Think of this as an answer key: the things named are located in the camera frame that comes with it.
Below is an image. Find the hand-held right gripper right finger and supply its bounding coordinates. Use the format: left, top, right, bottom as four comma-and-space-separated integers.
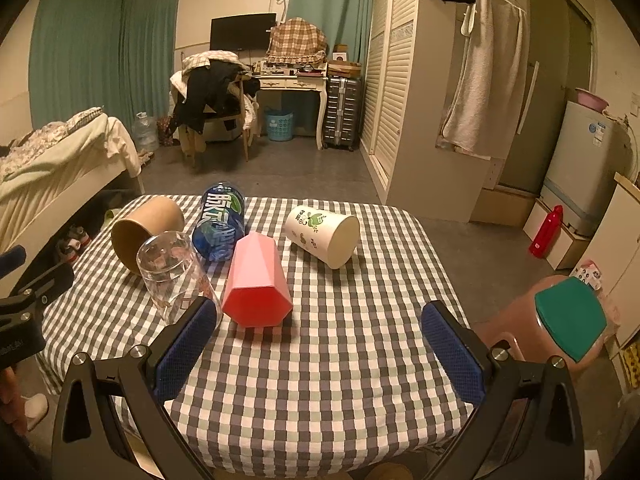
421, 300, 587, 480

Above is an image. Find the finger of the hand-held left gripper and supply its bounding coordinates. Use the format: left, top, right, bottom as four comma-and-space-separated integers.
0, 246, 27, 281
10, 264, 75, 311

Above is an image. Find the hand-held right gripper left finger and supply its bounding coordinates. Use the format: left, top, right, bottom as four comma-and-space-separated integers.
51, 296, 223, 480

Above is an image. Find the pink faceted cup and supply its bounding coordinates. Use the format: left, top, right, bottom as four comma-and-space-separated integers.
221, 231, 293, 329

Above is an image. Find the clear glass cup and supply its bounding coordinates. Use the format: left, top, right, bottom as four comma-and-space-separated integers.
136, 230, 223, 326

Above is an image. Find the brown paper cup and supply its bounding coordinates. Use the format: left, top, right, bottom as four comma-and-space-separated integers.
111, 196, 186, 277

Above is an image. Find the white printed paper cup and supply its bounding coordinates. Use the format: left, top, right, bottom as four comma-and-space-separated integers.
286, 204, 361, 270

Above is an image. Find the pair of shoes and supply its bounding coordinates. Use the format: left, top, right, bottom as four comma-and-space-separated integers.
55, 225, 93, 263

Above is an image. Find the pink plastic stool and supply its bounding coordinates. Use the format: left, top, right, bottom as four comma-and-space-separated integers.
472, 275, 621, 376

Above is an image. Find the white slipper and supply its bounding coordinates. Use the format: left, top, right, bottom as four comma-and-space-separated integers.
22, 394, 49, 432

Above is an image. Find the bed with light bedding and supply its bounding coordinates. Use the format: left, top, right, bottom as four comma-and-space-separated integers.
0, 107, 146, 256

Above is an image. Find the green square lid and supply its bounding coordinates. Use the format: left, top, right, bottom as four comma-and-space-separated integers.
534, 277, 608, 363

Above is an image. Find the blue plastic bottle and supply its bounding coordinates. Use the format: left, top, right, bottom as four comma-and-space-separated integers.
192, 180, 247, 262

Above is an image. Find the grey checked tablecloth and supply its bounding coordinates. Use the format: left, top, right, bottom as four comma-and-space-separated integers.
37, 194, 473, 480

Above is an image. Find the red bottle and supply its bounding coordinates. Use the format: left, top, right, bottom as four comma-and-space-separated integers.
529, 205, 563, 259

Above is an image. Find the white storage box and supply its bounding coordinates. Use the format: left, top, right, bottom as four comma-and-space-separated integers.
522, 197, 591, 271

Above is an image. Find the small printed box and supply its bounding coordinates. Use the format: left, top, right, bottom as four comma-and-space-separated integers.
575, 260, 603, 291

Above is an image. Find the clear water jug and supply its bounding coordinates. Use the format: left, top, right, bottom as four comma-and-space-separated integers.
131, 112, 160, 153

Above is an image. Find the white cabinet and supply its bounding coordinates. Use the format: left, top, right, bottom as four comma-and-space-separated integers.
597, 172, 640, 346

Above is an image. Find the green curtain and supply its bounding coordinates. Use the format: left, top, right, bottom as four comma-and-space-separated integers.
30, 0, 183, 126
289, 0, 383, 63

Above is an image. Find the wooden chair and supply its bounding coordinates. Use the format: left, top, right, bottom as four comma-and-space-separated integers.
180, 72, 261, 171

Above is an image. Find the blue laundry basket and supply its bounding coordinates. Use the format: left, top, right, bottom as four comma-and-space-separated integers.
264, 109, 294, 142

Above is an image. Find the white louvred wardrobe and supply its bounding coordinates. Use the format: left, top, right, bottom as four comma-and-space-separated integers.
360, 0, 493, 223

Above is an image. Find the pile of clothes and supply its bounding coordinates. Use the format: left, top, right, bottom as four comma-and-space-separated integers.
170, 51, 261, 156

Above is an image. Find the grey suitcase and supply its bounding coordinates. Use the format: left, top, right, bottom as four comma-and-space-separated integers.
321, 74, 363, 152

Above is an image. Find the white towel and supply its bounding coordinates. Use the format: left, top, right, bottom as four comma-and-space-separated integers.
442, 0, 530, 156

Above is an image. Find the white desk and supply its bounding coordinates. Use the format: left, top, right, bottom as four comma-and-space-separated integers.
252, 60, 331, 151

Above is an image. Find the pink basin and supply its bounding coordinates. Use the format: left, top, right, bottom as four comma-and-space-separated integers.
574, 87, 611, 111

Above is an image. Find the black monitor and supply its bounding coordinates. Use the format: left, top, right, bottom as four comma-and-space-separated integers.
210, 13, 277, 52

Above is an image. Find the plaid blanket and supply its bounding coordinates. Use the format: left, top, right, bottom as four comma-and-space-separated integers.
266, 17, 328, 66

